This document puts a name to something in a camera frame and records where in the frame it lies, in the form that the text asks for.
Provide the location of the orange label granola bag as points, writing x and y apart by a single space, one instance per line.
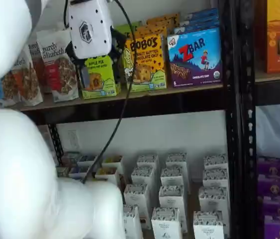
38 67
25 84

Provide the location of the clear plastic sheet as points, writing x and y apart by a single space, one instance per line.
276 129

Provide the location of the blue Zbar box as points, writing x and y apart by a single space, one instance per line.
202 13
199 22
194 62
199 29

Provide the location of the yellow label granola box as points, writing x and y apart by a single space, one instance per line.
106 174
112 161

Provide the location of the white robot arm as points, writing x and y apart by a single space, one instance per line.
18 174

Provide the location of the yellow oat bites box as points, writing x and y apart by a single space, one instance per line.
100 82

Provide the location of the white patterned carton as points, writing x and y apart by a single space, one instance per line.
170 199
165 226
131 224
136 196
215 161
208 227
172 178
147 161
142 176
215 179
213 200
176 161

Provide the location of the green label granola box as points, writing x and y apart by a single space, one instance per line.
62 171

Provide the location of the blue label granola box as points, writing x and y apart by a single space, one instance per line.
86 160
78 171

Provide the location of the yellow Bobo's peanut butter box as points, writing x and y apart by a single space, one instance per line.
152 31
149 72
163 20

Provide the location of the green Bobo's apple pie box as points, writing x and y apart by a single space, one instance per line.
122 27

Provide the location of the red label granola bag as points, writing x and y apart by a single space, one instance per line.
57 74

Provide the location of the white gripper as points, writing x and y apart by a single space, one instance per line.
90 30

